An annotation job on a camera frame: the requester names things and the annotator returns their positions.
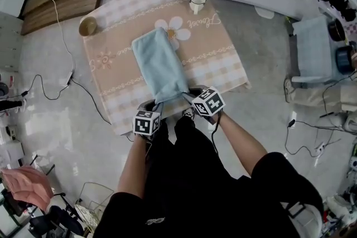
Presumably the white cord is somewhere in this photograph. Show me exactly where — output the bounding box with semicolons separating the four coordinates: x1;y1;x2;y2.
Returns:
47;0;75;79

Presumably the tan bowl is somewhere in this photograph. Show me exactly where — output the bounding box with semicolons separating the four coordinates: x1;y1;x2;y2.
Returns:
78;16;98;37

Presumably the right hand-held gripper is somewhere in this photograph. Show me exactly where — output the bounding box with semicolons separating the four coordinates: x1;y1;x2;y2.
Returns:
182;86;226;125

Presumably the wire frame basket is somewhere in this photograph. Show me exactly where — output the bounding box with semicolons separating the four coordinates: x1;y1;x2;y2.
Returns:
74;181;115;232

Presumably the person's black clothing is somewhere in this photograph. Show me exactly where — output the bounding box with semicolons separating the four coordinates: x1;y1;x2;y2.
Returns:
93;115;325;238

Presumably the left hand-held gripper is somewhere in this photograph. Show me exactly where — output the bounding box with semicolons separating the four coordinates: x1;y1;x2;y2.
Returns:
131;99;165;137

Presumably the light blue towel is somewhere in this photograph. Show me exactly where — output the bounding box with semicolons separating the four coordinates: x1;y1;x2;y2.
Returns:
131;27;191;105

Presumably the dark blue pot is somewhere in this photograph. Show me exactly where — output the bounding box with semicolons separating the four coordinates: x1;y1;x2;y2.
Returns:
334;45;355;75

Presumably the person's right forearm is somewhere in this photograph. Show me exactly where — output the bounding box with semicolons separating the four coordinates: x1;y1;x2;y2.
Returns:
214;113;269;178

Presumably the pink cloth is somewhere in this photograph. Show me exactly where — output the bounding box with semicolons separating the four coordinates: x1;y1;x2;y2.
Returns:
0;165;54;210

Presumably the white enamel mug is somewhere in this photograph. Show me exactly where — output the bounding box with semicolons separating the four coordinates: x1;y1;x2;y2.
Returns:
188;0;208;16

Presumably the floral beige tablecloth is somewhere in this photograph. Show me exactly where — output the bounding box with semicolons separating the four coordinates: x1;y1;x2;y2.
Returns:
81;0;252;137

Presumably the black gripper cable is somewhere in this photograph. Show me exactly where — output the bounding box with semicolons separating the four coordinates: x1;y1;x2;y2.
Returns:
211;111;225;154

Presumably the black floor cable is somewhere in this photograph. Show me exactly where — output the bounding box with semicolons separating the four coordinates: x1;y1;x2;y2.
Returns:
21;74;112;125

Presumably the black pot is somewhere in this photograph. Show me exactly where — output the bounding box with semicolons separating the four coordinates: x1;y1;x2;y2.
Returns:
327;18;347;42

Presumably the person's left forearm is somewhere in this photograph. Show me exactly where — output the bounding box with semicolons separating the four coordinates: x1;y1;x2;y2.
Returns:
117;132;149;201

